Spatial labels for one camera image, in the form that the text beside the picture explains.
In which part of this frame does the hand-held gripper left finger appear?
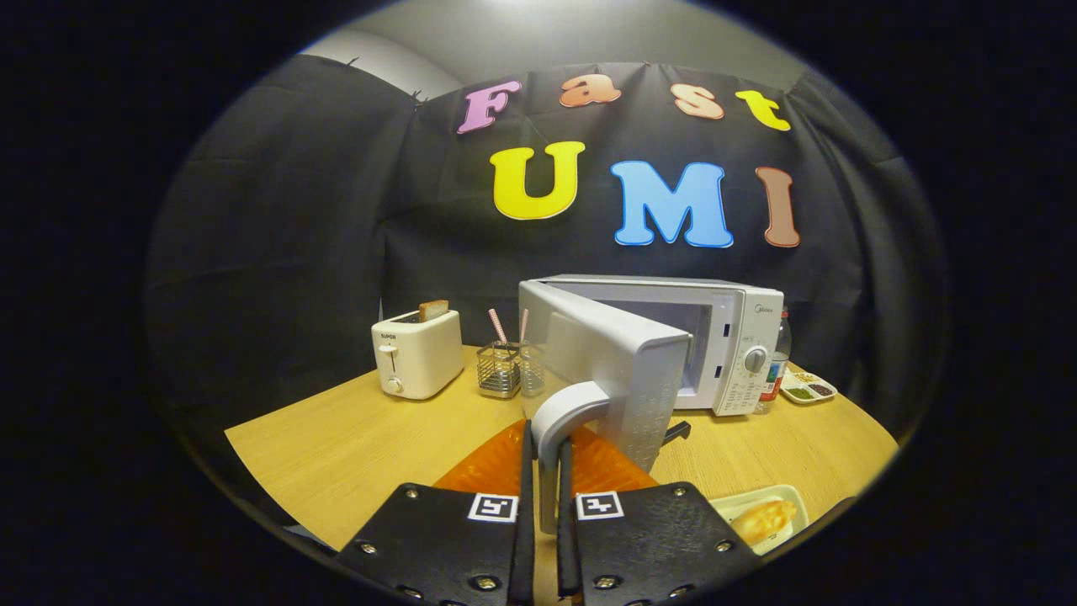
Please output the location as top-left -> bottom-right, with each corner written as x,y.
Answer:
337,419 -> 537,606

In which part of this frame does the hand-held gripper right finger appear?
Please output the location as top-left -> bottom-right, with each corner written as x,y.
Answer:
555,425 -> 762,606

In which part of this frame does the golden bread bun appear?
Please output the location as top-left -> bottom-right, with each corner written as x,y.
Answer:
730,498 -> 798,546

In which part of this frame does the white microwave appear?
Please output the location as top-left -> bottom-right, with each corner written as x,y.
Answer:
517,274 -> 785,535

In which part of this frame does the white rectangular plate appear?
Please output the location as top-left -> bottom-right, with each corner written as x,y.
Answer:
707,484 -> 810,556

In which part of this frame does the white toaster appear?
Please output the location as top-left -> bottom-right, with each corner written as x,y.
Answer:
371,309 -> 465,401

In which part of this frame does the clear bottle with red label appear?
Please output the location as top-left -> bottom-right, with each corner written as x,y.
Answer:
753,307 -> 793,415

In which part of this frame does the white divided dish with beans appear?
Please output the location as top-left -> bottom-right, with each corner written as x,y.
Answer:
778,370 -> 838,406

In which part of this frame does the metal wire utensil holder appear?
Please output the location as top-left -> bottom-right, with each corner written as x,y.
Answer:
476,341 -> 523,399

